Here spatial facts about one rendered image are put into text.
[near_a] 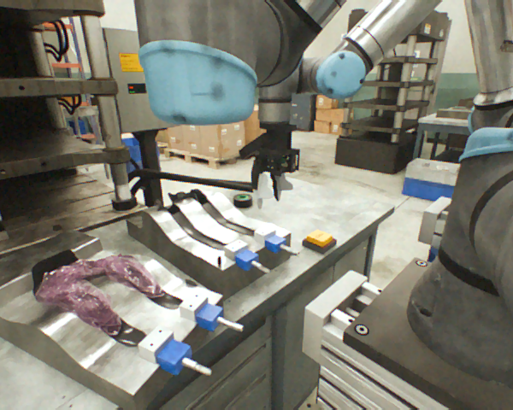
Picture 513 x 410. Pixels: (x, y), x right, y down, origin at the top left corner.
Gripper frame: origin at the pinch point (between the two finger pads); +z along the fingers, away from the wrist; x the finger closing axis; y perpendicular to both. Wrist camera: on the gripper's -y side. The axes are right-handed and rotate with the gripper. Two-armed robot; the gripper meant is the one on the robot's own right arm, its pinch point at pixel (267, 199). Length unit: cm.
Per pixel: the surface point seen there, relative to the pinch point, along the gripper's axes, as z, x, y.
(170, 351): 14.0, -37.7, 11.6
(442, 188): 84, 308, -24
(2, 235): 20, -47, -78
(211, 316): 14.0, -27.6, 10.2
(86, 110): 11, 86, -365
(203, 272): 16.0, -17.7, -5.4
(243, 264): 11.7, -13.0, 4.1
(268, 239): 10.5, -1.4, 2.0
